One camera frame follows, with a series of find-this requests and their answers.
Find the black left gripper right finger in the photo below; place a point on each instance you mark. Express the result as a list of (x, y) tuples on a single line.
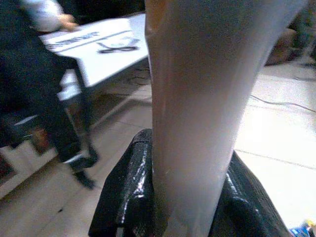
[(243, 205)]

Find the blue and yellow packet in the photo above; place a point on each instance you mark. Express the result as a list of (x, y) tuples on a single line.
[(303, 229)]

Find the brown sofa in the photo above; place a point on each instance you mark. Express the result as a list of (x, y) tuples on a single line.
[(281, 48)]

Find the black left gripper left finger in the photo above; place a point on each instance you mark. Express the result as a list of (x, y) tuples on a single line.
[(128, 192)]

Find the white board with black print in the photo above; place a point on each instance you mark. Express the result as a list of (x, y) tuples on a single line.
[(98, 53)]

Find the person in dark clothes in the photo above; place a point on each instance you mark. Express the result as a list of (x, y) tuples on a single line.
[(34, 81)]

